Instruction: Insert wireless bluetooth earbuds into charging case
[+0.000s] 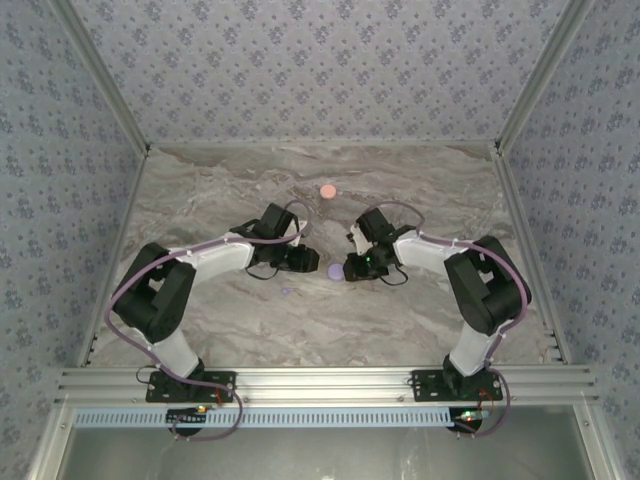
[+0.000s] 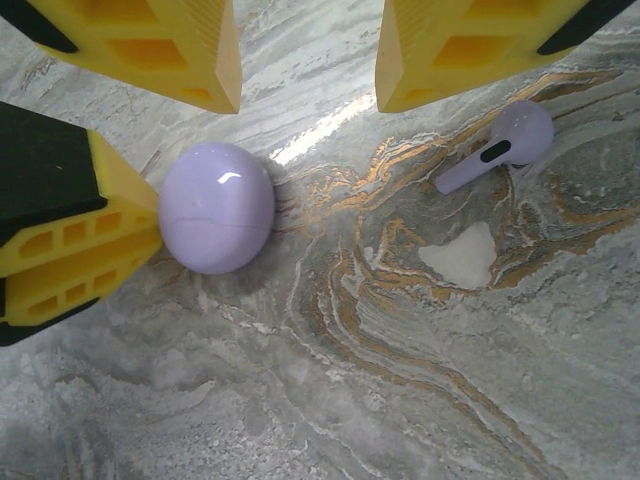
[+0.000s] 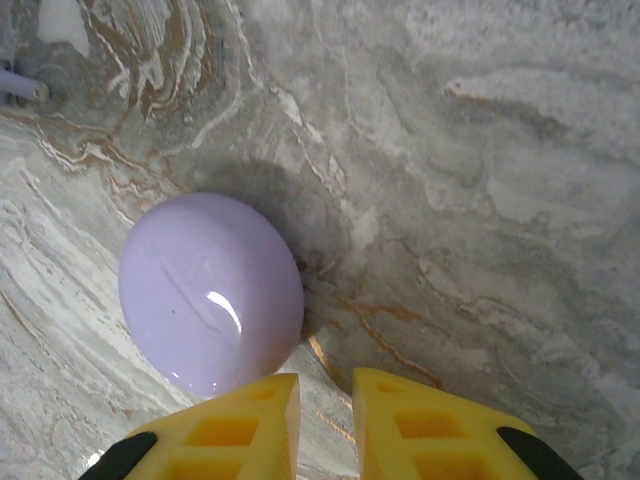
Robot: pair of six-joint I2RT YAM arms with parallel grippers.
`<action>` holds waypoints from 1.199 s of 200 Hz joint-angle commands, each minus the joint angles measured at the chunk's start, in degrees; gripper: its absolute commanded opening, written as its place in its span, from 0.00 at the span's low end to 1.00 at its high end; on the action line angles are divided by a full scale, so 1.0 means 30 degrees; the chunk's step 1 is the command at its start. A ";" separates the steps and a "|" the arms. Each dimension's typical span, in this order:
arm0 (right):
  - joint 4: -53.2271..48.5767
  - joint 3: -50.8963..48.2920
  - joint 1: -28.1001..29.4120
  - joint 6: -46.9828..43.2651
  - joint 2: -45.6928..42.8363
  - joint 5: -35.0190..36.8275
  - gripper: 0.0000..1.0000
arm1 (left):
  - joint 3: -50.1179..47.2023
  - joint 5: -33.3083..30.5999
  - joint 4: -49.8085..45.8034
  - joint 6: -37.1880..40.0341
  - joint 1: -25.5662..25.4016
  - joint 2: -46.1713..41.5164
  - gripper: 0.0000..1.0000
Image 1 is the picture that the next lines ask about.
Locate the light blue slotted cable duct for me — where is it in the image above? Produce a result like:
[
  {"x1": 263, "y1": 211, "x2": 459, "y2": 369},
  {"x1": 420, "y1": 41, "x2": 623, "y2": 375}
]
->
[{"x1": 72, "y1": 405, "x2": 459, "y2": 429}]

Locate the black controller board mount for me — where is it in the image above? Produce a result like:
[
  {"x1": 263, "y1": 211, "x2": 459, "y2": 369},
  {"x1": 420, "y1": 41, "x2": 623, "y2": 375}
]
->
[
  {"x1": 449, "y1": 407, "x2": 485, "y2": 437},
  {"x1": 166, "y1": 407, "x2": 209, "y2": 437}
]

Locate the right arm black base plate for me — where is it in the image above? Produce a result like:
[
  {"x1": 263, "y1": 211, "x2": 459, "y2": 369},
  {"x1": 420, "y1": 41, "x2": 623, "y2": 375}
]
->
[{"x1": 410, "y1": 369, "x2": 504, "y2": 404}]

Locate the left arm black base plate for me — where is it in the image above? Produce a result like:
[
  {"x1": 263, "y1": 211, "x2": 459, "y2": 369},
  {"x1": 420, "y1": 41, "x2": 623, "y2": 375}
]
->
[{"x1": 145, "y1": 370, "x2": 237, "y2": 403}]

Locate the steel sheet panel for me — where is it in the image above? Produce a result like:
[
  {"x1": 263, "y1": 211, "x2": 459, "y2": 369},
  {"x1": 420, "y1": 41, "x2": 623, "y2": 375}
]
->
[{"x1": 29, "y1": 403, "x2": 616, "y2": 480}]

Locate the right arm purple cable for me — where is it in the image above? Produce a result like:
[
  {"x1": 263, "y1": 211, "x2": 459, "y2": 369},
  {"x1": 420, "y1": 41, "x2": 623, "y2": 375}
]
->
[{"x1": 367, "y1": 199, "x2": 531, "y2": 439}]

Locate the left gripper thin black cable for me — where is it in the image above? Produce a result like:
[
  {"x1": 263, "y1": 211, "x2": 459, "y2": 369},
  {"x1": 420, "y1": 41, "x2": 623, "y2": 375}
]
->
[{"x1": 246, "y1": 263, "x2": 282, "y2": 282}]

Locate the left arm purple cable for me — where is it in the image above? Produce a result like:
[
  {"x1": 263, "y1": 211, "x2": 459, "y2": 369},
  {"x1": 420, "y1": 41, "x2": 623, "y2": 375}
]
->
[{"x1": 104, "y1": 199, "x2": 314, "y2": 444}]

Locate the right gripper thin black cable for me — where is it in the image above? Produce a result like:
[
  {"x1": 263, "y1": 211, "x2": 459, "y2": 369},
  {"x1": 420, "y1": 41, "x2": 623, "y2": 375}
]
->
[{"x1": 381, "y1": 263, "x2": 410, "y2": 288}]

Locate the gripper thin black cable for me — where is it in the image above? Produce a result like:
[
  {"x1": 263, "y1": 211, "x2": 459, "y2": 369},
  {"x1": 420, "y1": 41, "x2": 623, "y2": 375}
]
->
[
  {"x1": 246, "y1": 263, "x2": 282, "y2": 282},
  {"x1": 381, "y1": 263, "x2": 410, "y2": 288}
]

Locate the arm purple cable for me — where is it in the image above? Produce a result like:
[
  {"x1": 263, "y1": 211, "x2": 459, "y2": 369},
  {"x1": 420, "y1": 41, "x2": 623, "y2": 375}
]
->
[
  {"x1": 104, "y1": 199, "x2": 314, "y2": 444},
  {"x1": 367, "y1": 199, "x2": 531, "y2": 439}
]

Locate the aluminium table side rail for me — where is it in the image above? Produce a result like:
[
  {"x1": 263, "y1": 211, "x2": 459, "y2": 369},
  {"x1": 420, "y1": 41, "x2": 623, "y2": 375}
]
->
[{"x1": 491, "y1": 147, "x2": 572, "y2": 365}]

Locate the aluminium frame post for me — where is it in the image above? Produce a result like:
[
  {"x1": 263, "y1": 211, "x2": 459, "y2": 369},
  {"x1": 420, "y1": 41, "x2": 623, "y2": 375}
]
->
[
  {"x1": 47, "y1": 0, "x2": 152, "y2": 154},
  {"x1": 493, "y1": 0, "x2": 599, "y2": 154}
]

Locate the aluminium mounting rail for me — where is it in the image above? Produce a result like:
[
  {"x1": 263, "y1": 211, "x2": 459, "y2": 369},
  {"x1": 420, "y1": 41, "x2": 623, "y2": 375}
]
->
[{"x1": 54, "y1": 364, "x2": 600, "y2": 405}]

